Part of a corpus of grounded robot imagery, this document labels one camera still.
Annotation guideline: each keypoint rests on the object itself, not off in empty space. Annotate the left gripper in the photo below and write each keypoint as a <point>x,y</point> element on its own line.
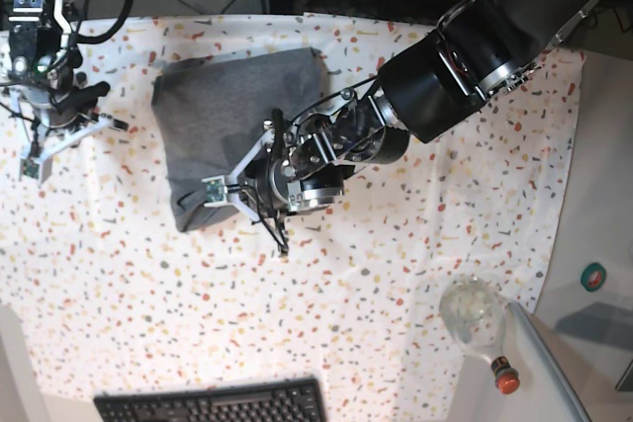
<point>289,195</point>

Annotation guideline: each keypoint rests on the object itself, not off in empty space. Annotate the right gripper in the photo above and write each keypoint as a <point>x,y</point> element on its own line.
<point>57,109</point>

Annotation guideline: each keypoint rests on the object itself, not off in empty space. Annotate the grey t-shirt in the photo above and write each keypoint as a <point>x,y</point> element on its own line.
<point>210,114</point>

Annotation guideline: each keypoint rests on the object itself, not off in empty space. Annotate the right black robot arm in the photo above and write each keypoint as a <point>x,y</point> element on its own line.
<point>43,53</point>

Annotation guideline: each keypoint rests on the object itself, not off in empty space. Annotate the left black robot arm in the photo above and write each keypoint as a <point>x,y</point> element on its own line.
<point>476,49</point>

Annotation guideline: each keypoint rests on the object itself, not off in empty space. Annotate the terrazzo pattern tablecloth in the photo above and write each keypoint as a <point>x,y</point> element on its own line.
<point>113,299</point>

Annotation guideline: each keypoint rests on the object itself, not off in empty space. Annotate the black computer keyboard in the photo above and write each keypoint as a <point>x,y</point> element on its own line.
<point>289,400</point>

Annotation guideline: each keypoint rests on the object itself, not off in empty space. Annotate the clear plastic bottle red cap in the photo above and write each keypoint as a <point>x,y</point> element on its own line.
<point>474,314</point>

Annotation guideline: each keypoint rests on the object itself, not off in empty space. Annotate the green tape roll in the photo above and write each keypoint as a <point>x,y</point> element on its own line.
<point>593,277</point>

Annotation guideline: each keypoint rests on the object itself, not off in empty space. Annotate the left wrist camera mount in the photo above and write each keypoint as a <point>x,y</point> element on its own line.
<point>248,187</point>

